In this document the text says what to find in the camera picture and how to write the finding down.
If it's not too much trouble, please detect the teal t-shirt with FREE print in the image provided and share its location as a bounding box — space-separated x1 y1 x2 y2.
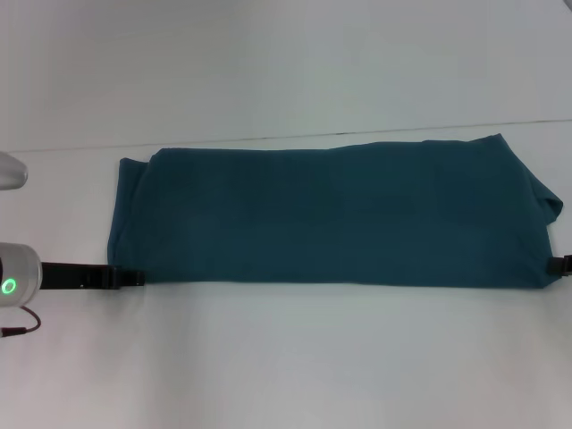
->
106 132 563 290

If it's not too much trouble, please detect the left gripper cable with plug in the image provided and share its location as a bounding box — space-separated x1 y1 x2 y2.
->
0 306 44 339

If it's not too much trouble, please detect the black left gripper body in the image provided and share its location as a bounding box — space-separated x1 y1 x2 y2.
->
38 261 121 291

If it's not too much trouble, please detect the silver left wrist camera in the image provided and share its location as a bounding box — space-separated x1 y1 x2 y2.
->
0 150 29 192

